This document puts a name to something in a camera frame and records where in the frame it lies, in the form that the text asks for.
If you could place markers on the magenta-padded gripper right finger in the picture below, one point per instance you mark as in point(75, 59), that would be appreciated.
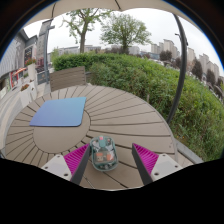
point(146, 159)

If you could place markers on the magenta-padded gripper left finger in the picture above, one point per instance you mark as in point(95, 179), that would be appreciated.
point(77, 158)

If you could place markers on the teal patterned computer mouse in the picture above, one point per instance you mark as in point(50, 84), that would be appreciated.
point(104, 154)

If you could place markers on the blue rectangular mouse pad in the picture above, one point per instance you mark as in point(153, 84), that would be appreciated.
point(59, 112)

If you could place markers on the grey slatted wooden chair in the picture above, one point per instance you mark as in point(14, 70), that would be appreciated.
point(68, 78)

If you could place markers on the white planter with orange flowers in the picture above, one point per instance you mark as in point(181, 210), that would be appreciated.
point(26, 96)

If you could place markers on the dark curved parasol pole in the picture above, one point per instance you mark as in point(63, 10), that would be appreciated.
point(182, 66)

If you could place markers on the white planter with red flowers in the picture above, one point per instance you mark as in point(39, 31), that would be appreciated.
point(31, 70)

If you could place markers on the distant apartment buildings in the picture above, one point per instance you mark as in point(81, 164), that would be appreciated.
point(168, 45)

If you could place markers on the tall grey sign pillar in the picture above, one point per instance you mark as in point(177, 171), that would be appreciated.
point(41, 45)

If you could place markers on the grey storefront building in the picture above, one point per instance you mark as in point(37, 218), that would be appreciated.
point(11, 58)

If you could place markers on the tall thin-trunked tree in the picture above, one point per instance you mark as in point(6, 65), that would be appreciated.
point(82, 38)

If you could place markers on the round-crowned green tree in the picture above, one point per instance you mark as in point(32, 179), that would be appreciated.
point(125, 30)

